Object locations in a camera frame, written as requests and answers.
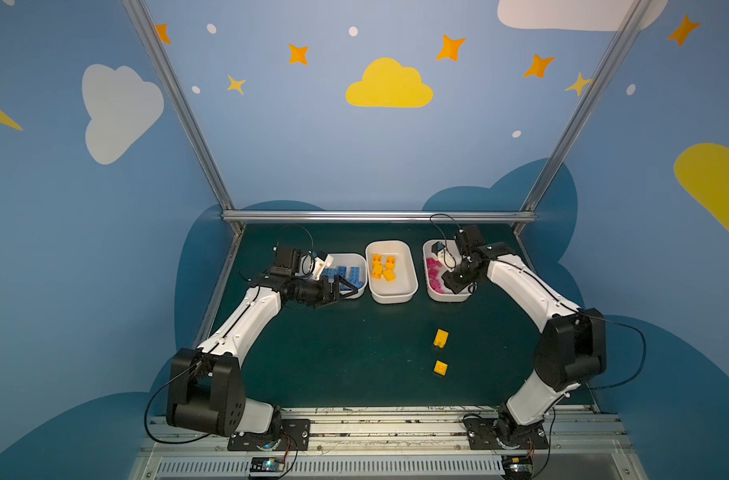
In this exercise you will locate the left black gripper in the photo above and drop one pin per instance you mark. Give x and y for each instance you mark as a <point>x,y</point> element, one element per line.
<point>329,291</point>

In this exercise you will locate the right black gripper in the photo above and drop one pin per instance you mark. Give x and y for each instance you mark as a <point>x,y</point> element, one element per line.
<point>458,281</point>

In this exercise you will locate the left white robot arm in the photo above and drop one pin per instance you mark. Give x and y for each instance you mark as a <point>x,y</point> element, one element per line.
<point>206,392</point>

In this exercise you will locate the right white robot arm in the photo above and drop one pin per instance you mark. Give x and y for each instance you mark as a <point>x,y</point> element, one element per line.
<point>572,348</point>

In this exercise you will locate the left white plastic bin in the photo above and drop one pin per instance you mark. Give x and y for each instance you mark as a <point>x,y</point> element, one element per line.
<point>356,260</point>

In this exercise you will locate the white plastic bin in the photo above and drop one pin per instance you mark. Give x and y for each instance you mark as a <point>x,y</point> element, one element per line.
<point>403,289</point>
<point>450,259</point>
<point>356,260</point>

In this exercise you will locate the right white plastic bin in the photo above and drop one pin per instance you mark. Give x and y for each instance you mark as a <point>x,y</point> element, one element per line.
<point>450,259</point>

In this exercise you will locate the middle white plastic bin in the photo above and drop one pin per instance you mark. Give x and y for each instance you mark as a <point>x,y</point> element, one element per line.
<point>403,289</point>

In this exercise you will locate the right green circuit board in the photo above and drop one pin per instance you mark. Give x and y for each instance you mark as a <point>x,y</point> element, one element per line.
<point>517,466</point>

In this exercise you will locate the green circuit board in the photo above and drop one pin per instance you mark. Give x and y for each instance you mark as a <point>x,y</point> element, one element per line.
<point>517,466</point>
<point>267,465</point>

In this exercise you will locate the left green circuit board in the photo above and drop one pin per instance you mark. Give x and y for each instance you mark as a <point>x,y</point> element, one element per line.
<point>267,465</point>

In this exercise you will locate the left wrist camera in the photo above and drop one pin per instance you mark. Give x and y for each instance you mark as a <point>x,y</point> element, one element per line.
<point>319,264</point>

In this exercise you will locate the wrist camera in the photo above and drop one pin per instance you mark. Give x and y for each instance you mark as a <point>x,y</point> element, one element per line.
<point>438,248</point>
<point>319,264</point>

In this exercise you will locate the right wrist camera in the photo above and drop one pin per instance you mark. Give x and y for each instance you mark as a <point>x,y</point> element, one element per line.
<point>438,248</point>

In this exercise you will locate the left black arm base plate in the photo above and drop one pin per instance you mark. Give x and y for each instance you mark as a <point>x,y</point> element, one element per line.
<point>287,433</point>

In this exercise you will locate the aluminium front rail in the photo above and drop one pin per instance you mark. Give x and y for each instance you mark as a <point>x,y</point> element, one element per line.
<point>420,442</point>

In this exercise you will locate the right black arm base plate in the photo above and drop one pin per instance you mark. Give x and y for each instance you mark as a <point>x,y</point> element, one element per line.
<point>485,433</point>

